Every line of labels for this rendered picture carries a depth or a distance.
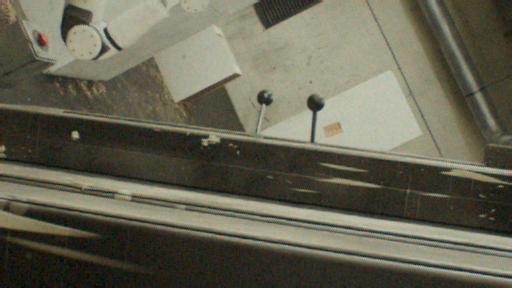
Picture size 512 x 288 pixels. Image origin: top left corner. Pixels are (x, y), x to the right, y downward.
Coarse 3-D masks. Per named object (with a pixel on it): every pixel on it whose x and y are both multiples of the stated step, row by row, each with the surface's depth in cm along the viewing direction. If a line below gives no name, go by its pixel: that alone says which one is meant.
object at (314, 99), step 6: (312, 96) 117; (318, 96) 117; (306, 102) 118; (312, 102) 117; (318, 102) 116; (324, 102) 117; (312, 108) 117; (318, 108) 117; (312, 120) 120; (312, 126) 121; (312, 132) 121; (312, 138) 122; (312, 144) 123; (318, 144) 124
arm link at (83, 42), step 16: (64, 0) 129; (80, 0) 126; (96, 0) 127; (64, 16) 126; (80, 16) 126; (96, 16) 129; (64, 32) 127; (80, 32) 126; (96, 32) 127; (80, 48) 127; (96, 48) 127
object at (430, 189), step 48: (0, 144) 79; (48, 144) 78; (96, 144) 76; (144, 144) 75; (192, 144) 74; (240, 144) 73; (288, 144) 72; (240, 192) 73; (288, 192) 72; (336, 192) 71; (384, 192) 70; (432, 192) 69; (480, 192) 68
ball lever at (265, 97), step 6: (264, 90) 129; (258, 96) 129; (264, 96) 128; (270, 96) 129; (258, 102) 130; (264, 102) 129; (270, 102) 129; (264, 108) 129; (258, 120) 127; (258, 126) 127; (258, 132) 126
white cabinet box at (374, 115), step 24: (336, 96) 477; (360, 96) 474; (384, 96) 470; (288, 120) 484; (336, 120) 478; (360, 120) 474; (384, 120) 471; (408, 120) 468; (360, 144) 475; (384, 144) 472
